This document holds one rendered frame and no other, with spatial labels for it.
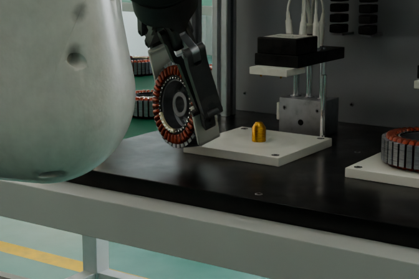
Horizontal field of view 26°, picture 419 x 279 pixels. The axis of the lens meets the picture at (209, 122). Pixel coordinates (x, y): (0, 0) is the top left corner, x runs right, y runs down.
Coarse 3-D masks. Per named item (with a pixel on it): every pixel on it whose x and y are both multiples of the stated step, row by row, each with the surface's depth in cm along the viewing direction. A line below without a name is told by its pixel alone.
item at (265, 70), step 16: (272, 48) 127; (288, 48) 126; (304, 48) 127; (320, 48) 134; (336, 48) 135; (256, 64) 129; (272, 64) 127; (288, 64) 126; (304, 64) 127; (320, 64) 134; (320, 80) 134; (320, 96) 135
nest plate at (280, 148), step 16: (240, 128) 134; (208, 144) 123; (224, 144) 123; (240, 144) 123; (256, 144) 123; (272, 144) 123; (288, 144) 123; (304, 144) 123; (320, 144) 125; (240, 160) 118; (256, 160) 117; (272, 160) 116; (288, 160) 117
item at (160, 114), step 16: (160, 80) 118; (176, 80) 116; (160, 96) 119; (176, 96) 118; (160, 112) 119; (176, 112) 118; (160, 128) 119; (176, 128) 117; (192, 128) 113; (176, 144) 117; (192, 144) 116
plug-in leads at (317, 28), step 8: (304, 0) 132; (312, 0) 135; (320, 0) 134; (288, 8) 134; (304, 8) 132; (312, 8) 136; (288, 16) 134; (304, 16) 132; (312, 16) 137; (288, 24) 134; (304, 24) 132; (312, 24) 137; (320, 24) 134; (288, 32) 134; (304, 32) 132; (312, 32) 132; (320, 32) 134; (320, 40) 134
